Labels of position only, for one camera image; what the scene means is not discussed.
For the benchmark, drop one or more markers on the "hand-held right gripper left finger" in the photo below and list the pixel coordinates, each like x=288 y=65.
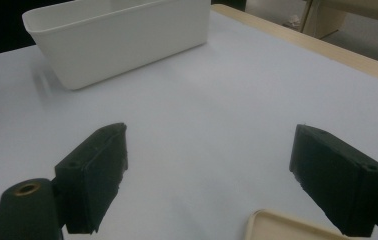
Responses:
x=93 y=173

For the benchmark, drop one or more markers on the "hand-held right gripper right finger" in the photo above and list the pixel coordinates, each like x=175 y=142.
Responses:
x=337 y=180

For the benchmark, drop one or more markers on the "crumpled white paper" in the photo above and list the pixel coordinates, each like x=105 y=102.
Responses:
x=293 y=21

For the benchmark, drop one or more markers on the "beige wooden shelf unit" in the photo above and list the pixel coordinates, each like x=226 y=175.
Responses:
x=340 y=16

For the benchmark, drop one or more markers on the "white table mat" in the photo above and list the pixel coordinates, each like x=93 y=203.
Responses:
x=210 y=116

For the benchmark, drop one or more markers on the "light wooden table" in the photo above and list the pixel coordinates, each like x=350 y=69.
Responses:
x=310 y=40

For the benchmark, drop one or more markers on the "beige rectangular box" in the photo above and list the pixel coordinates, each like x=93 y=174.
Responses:
x=277 y=230

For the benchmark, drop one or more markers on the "white rectangular plastic bin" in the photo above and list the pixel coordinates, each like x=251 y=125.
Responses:
x=117 y=50

